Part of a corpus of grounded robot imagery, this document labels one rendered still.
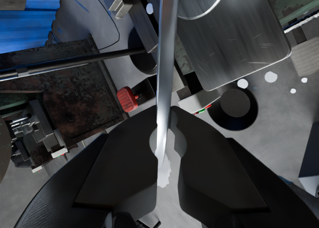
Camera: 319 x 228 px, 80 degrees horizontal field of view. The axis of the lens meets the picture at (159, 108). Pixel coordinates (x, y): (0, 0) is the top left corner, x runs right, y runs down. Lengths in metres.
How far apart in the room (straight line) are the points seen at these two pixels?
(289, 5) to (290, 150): 0.93
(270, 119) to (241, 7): 0.94
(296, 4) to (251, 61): 0.16
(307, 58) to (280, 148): 0.53
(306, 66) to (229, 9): 0.65
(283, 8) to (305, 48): 0.50
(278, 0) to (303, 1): 0.04
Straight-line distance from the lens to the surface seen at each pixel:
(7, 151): 1.45
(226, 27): 0.32
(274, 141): 1.25
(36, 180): 6.78
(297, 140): 1.22
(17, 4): 0.28
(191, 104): 0.57
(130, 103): 0.54
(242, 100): 1.20
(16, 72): 1.08
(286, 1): 0.44
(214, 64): 0.33
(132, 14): 0.55
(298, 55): 0.93
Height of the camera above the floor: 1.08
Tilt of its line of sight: 43 degrees down
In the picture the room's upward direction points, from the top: 117 degrees counter-clockwise
